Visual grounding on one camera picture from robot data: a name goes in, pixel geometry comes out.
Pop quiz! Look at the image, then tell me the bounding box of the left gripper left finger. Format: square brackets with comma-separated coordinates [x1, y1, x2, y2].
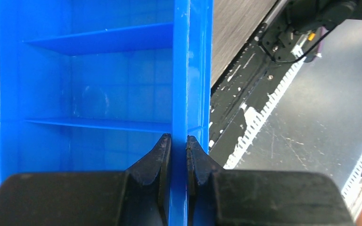
[124, 133, 172, 226]

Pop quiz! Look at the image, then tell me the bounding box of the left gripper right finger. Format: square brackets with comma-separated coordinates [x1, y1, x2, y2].
[186, 136, 222, 226]

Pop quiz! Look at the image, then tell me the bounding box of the blue plastic divided bin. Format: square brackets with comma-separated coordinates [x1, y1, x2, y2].
[0, 0, 214, 226]

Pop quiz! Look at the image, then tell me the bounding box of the white slotted cable duct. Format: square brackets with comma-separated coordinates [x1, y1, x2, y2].
[224, 57, 306, 170]

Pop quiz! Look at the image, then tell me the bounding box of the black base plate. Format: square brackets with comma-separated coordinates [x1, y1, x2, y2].
[209, 19, 302, 166]

